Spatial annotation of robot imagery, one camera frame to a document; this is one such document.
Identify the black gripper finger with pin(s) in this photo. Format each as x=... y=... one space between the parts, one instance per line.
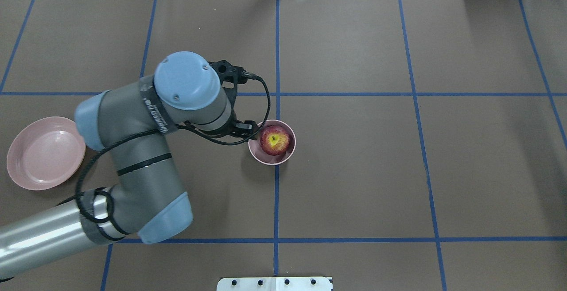
x=246 y=130

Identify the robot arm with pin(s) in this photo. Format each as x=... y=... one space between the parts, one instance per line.
x=131 y=185

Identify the pink bowl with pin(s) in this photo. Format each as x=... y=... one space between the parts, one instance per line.
x=259 y=155

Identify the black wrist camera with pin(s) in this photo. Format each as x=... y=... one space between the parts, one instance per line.
x=229 y=73

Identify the pink plate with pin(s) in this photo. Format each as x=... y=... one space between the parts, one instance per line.
x=45 y=154

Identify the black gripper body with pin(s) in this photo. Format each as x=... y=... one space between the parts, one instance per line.
x=243 y=128

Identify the red apple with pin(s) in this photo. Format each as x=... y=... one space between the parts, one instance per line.
x=274 y=140

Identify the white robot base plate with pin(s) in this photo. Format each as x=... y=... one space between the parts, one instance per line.
x=297 y=283

